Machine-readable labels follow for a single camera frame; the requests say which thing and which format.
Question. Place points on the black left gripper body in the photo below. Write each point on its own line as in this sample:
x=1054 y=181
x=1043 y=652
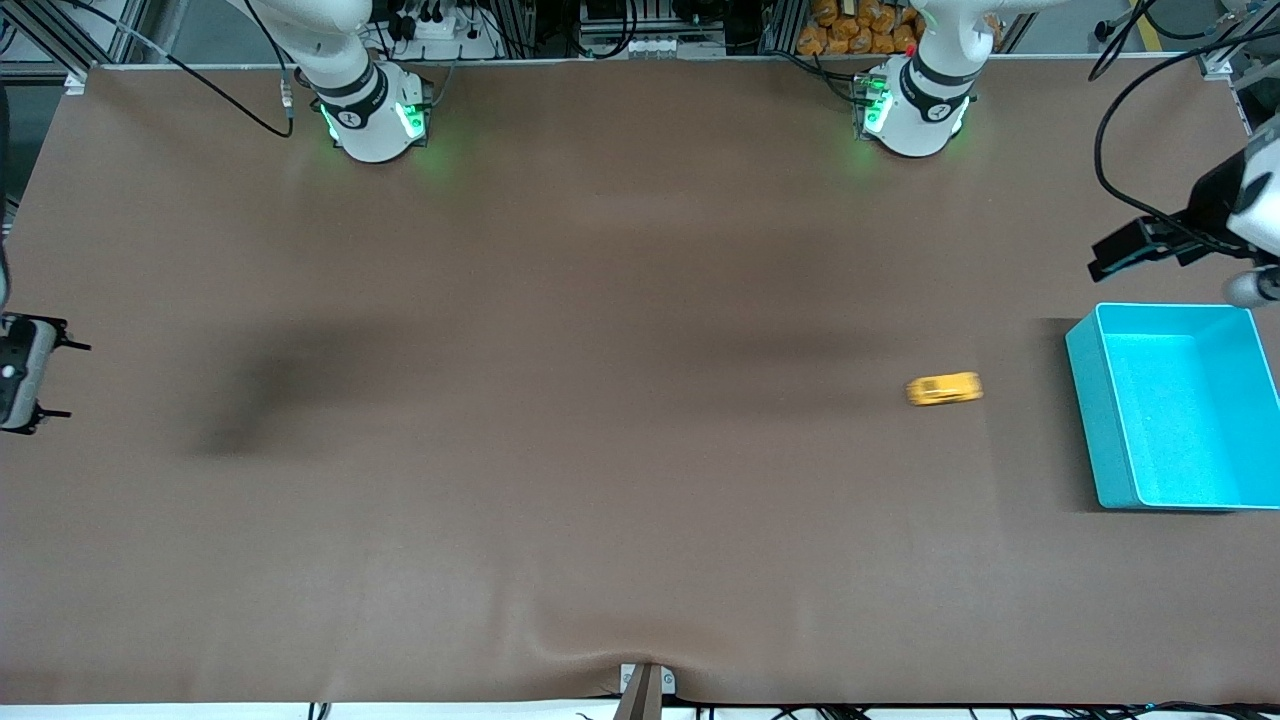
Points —
x=1205 y=206

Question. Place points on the yellow beetle toy car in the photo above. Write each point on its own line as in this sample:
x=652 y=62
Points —
x=944 y=388

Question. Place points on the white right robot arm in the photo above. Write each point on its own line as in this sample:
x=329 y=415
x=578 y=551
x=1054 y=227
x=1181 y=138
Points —
x=365 y=110

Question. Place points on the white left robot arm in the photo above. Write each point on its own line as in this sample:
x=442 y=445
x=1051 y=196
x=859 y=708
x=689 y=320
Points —
x=915 y=110

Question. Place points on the turquoise plastic bin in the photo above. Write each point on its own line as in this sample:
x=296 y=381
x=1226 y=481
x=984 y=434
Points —
x=1180 y=410

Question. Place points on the bag of orange items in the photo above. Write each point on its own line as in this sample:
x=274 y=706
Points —
x=860 y=25

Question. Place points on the white power strip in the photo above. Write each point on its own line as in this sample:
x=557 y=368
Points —
x=440 y=30

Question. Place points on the brown table mat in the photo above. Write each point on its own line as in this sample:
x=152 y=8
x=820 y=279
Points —
x=640 y=450

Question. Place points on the metal table clamp bracket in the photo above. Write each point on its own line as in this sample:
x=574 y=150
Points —
x=645 y=690

